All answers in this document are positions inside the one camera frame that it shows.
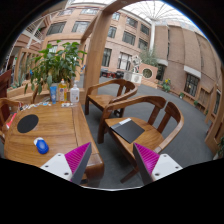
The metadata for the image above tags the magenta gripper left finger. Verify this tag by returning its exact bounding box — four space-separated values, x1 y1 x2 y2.
41 143 92 185

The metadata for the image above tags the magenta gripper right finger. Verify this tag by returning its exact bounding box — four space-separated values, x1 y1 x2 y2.
133 143 182 185

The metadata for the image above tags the blue computer mouse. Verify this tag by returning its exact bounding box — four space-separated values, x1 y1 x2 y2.
34 137 49 154

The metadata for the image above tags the round black mouse pad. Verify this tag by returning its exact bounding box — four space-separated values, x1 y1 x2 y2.
17 114 39 133

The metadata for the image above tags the black notebook on chair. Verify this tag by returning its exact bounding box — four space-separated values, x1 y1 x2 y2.
111 118 144 143

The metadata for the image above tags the near wooden armchair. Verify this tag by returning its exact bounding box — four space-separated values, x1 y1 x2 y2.
97 95 184 183

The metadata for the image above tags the wooden armchair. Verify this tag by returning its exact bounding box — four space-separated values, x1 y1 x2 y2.
85 79 138 115
97 95 184 183

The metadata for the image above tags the white sanitizer bottle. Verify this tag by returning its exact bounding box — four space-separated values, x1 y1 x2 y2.
70 84 79 103

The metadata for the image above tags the red marker pen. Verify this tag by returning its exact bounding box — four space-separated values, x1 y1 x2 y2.
6 113 17 129

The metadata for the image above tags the far wooden armchair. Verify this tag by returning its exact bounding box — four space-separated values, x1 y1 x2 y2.
85 79 138 115

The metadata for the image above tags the yellow spray bottle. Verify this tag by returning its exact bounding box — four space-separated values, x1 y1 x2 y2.
58 80 67 103

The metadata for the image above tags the blue tube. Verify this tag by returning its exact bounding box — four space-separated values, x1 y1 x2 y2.
50 86 57 104

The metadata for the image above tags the brick planter with round window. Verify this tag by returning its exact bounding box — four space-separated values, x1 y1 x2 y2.
139 63 158 82

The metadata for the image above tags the left wooden chair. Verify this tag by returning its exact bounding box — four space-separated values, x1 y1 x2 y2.
0 98 20 143

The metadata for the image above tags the wooden pillar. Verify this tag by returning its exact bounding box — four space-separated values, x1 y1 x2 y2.
83 11 112 91

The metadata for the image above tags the green potted plant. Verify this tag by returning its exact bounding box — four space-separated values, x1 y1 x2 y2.
30 42 86 94

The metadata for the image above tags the white statue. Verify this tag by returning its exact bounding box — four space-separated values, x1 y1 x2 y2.
131 55 141 73

